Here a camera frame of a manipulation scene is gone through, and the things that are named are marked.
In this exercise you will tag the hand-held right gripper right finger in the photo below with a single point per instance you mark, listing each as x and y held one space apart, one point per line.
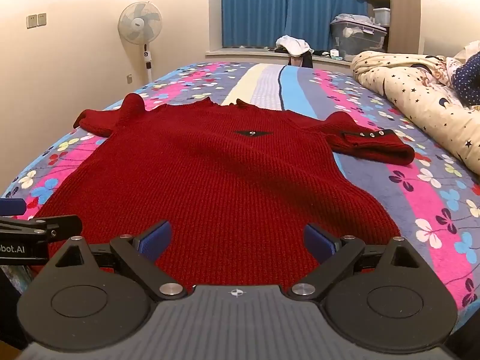
318 243

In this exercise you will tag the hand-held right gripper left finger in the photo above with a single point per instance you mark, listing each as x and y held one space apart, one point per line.
155 242

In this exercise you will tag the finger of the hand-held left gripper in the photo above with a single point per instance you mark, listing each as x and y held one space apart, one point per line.
13 207
45 227

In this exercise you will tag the red knitted sweater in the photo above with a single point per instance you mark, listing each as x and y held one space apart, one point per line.
210 180

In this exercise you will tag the dark hanging clothes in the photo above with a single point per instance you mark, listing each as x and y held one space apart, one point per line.
302 60

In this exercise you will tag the floral striped blanket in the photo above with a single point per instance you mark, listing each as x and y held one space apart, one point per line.
375 180

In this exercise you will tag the star print quilt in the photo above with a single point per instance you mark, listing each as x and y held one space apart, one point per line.
412 90

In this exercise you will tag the small box on windowsill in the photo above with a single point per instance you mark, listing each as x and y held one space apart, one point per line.
336 54

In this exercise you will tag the white cloth pile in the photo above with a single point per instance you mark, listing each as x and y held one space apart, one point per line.
294 44

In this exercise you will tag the stone windowsill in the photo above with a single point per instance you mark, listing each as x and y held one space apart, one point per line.
240 53

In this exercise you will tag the clear plastic storage box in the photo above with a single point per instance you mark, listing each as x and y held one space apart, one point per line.
360 39

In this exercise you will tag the white standing fan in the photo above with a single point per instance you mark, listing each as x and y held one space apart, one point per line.
139 22

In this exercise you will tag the navy dotted cloth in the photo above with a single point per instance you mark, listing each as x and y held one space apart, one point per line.
467 78

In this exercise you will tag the small white storage box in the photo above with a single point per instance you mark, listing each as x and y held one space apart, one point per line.
381 17

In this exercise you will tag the blue curtain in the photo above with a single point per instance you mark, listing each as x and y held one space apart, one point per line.
285 7

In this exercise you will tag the wooden shelf unit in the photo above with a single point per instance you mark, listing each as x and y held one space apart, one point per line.
393 0

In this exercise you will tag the beige wall socket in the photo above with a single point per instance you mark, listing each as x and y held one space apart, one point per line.
32 21
42 19

